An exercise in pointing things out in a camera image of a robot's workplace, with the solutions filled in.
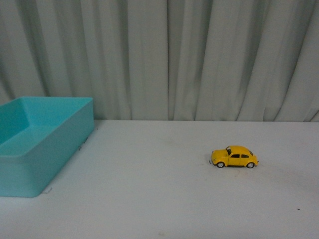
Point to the yellow beetle toy car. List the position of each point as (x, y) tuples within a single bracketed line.
[(234, 155)]

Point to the grey-white pleated curtain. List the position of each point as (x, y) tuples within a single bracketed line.
[(233, 60)]

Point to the turquoise plastic storage box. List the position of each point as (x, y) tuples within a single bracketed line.
[(38, 135)]

